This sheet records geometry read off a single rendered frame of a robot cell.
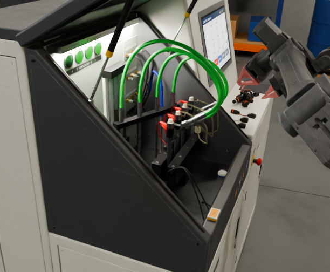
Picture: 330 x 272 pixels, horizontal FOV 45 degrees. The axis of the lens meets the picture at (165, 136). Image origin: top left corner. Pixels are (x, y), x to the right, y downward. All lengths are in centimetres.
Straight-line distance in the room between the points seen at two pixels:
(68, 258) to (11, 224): 25
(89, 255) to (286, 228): 171
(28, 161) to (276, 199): 214
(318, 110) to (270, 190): 252
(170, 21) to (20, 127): 77
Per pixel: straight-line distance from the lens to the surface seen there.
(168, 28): 172
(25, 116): 129
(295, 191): 326
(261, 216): 292
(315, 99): 71
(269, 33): 112
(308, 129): 70
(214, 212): 129
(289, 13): 778
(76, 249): 147
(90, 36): 135
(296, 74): 84
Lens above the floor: 175
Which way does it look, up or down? 27 degrees down
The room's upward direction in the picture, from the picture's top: 2 degrees clockwise
